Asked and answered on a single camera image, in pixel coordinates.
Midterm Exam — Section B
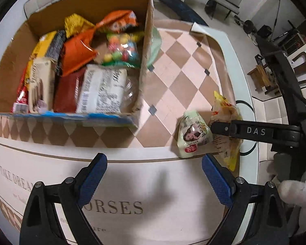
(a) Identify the black weight bench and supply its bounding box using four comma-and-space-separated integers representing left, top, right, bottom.
153, 0, 209, 28

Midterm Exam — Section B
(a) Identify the red packet with cream print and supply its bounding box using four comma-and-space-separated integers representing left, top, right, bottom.
11, 68, 30, 113

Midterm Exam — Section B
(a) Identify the clear yellow snack packet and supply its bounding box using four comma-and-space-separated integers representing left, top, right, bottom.
208, 90, 243, 172

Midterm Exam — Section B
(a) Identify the glossy yellow snack packet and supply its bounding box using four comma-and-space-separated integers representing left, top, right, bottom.
24, 31, 57, 92

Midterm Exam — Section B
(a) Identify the wooden stool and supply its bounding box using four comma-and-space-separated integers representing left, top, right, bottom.
247, 65, 281, 94

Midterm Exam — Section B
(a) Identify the black dumbbell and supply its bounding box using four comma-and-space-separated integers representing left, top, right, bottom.
242, 20, 257, 34

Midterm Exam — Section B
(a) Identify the mustard yellow snack packet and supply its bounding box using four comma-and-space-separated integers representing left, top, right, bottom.
64, 13, 95, 38

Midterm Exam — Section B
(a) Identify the clear bag of colourful candy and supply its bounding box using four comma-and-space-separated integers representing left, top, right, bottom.
101, 31, 144, 68

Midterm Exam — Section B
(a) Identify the cream chocolate cookie packet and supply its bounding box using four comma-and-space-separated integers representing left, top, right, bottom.
28, 57, 56, 113

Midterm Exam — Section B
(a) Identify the checked brown and white tablecloth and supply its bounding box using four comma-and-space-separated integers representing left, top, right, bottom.
0, 22, 246, 245

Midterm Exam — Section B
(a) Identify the green and blue cardboard box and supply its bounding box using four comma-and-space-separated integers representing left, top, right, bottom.
0, 0, 163, 128

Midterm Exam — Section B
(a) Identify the plain orange snack packet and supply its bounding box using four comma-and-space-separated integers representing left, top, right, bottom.
61, 29, 99, 77

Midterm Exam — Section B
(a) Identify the black striped snack packet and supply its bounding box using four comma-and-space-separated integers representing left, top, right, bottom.
45, 30, 67, 76

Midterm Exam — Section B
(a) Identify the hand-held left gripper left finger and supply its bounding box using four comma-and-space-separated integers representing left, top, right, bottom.
20, 153, 108, 245

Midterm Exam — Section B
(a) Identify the pale green snack packet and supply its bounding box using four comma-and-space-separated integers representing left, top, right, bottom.
177, 110, 214, 158

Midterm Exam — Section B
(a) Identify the white snack packet black text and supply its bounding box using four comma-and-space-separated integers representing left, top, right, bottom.
76, 65, 139, 114

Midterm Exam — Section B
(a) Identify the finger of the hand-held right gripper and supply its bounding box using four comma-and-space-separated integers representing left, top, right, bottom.
210, 120, 301, 143

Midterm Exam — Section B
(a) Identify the person's right hand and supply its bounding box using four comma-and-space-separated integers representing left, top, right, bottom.
278, 170, 306, 236

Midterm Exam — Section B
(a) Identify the grey tablecloth clip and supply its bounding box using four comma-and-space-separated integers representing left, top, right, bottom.
235, 101, 256, 157

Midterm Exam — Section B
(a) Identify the red snack packet with barcode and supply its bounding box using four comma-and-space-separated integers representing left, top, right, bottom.
53, 68, 86, 113

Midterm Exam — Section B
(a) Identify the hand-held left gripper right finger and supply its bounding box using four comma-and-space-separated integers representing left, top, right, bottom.
202, 154, 290, 245

